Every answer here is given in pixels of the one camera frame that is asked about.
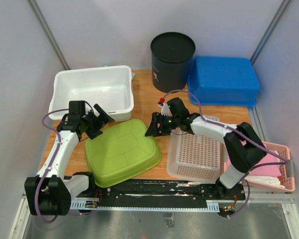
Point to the white rectangular plastic tub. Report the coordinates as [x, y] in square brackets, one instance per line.
[110, 87]

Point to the grey aluminium frame rail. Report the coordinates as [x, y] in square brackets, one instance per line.
[47, 32]

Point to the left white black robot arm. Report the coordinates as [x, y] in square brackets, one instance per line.
[48, 194]

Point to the large blue plastic tub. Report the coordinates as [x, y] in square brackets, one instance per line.
[223, 81]

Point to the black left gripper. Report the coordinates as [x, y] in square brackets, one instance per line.
[101, 119]

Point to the lime green plastic basin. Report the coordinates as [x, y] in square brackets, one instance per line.
[121, 152]

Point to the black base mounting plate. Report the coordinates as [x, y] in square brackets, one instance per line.
[155, 191]

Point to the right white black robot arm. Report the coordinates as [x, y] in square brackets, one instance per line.
[241, 147]

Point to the pink cloth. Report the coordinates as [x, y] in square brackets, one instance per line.
[269, 170]

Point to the pink perforated plastic basket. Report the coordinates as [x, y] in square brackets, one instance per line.
[287, 178]

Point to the dark grey round bucket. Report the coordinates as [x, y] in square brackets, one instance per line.
[171, 59]

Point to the white slotted cable duct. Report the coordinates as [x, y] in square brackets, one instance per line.
[193, 206]

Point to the white perforated plastic basket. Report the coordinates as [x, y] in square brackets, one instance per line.
[193, 157]

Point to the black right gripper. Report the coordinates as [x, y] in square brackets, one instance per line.
[154, 131]

